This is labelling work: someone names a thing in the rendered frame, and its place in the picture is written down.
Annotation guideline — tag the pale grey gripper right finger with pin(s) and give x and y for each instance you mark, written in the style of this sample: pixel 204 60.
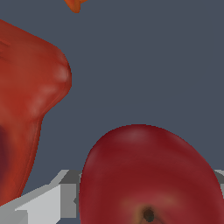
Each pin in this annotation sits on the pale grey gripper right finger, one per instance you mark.
pixel 220 174

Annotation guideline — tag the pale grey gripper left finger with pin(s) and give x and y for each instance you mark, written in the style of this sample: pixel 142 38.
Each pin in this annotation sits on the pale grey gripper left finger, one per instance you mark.
pixel 40 204

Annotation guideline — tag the small orange object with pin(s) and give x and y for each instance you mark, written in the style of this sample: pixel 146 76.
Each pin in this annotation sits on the small orange object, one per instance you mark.
pixel 74 4

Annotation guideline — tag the dark red apple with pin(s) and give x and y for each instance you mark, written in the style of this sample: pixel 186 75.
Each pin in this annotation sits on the dark red apple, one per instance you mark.
pixel 151 178

